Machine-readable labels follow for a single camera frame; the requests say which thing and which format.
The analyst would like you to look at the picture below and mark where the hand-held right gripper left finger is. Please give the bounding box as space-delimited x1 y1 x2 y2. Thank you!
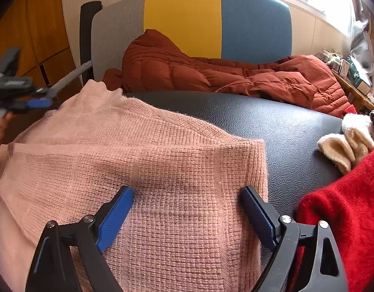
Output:
24 185 135 292

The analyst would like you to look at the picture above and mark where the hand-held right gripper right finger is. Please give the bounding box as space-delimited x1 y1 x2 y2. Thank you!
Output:
240 185 348 292

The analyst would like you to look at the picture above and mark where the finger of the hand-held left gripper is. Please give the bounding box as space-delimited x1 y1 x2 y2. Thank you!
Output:
11 98 53 111
30 86 61 98

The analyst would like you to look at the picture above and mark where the pink knit sweater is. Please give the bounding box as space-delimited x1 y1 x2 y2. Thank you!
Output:
0 80 269 292

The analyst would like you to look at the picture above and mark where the red knit sweater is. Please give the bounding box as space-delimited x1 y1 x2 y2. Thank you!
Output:
289 105 374 292

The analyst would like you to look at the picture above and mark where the wooden wardrobe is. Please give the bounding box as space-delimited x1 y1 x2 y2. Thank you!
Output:
0 0 84 119

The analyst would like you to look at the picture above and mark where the cream knit garment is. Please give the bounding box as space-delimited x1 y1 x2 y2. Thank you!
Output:
317 113 374 175

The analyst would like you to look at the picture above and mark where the rust quilted jacket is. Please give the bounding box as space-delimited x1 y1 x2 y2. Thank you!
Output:
102 29 355 119

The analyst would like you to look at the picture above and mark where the wooden desk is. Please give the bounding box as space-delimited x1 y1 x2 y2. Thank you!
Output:
333 67 374 113

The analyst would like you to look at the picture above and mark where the green box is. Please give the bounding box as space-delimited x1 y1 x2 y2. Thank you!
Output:
347 55 373 95

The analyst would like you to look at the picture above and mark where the cluster of small jars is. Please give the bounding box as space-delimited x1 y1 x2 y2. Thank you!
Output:
322 49 350 73

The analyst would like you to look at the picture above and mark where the grey yellow blue sofa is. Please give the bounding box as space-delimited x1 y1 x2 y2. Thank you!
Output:
50 0 293 98

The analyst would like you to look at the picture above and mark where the silver plastic bag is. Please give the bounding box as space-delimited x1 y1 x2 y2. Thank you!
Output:
349 0 374 76

